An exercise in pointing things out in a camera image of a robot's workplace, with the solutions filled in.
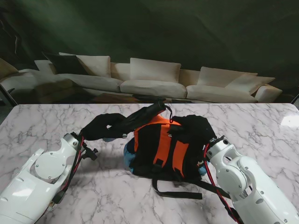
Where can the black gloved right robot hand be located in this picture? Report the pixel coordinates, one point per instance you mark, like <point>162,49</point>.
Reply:
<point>198,130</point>

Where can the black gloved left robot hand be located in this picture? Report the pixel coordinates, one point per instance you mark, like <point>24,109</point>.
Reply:
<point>95,130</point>

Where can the orange and blue backpack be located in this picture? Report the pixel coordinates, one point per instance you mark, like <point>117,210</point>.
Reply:
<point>161,149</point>

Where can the blue and black umbrella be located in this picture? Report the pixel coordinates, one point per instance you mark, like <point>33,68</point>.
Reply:
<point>142,114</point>

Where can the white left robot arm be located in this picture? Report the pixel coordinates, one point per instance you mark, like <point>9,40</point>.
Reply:
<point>37,177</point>

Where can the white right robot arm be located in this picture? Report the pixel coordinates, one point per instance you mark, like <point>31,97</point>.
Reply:
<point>247,182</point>

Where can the dark low coffee table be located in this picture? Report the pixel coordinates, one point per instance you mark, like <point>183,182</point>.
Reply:
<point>149,96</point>

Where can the cream white back pillow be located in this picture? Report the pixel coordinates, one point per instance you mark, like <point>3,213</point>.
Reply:
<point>95,65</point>
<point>154,69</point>
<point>224,76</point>

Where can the cream white sofa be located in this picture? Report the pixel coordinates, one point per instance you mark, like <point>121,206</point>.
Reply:
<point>151,88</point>

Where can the dark brown sofa cushion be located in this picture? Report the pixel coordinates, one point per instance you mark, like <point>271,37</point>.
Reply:
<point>66,65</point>

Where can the black metal bar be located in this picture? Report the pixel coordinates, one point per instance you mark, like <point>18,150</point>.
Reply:
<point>295,99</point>
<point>8,93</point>

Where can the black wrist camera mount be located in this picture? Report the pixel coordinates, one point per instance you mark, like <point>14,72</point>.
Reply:
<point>91,154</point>

